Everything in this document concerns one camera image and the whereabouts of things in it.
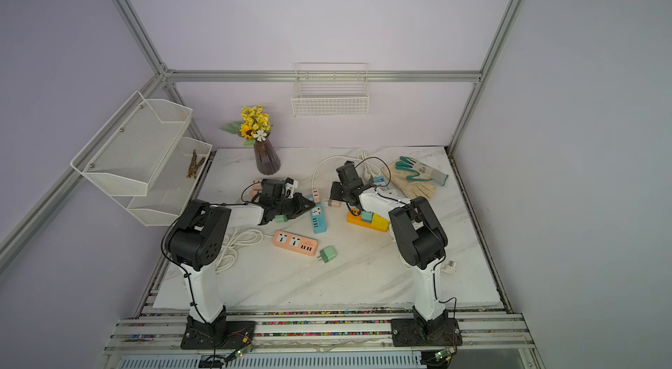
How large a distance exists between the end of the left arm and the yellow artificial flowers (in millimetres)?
195

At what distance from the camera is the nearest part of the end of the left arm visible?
0.80 meters

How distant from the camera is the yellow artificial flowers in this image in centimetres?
94
